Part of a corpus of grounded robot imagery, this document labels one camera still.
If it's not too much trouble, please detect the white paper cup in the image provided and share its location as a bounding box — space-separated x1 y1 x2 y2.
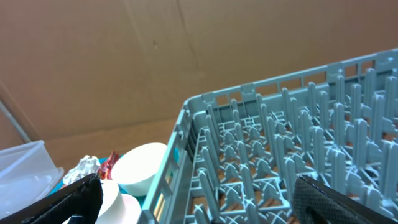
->
95 180 125 224

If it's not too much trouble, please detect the red snack wrapper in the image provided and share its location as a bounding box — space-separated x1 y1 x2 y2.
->
97 150 121 180

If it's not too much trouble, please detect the clear plastic bin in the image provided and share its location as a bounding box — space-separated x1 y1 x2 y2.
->
1 140 64 218

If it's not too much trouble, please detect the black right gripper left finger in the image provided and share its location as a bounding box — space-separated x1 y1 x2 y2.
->
1 174 103 224

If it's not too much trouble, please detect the white bowl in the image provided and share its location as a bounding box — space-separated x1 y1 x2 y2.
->
111 142 167 195

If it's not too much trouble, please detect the grey dish rack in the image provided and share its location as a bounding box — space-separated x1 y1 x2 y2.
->
138 49 397 223

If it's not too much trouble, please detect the pink bowl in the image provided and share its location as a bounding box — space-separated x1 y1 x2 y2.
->
96 193 142 224

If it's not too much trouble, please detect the foil ball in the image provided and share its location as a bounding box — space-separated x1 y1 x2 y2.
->
63 155 101 185

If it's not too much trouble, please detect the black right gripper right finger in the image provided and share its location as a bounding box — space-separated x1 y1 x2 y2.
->
293 175 395 224

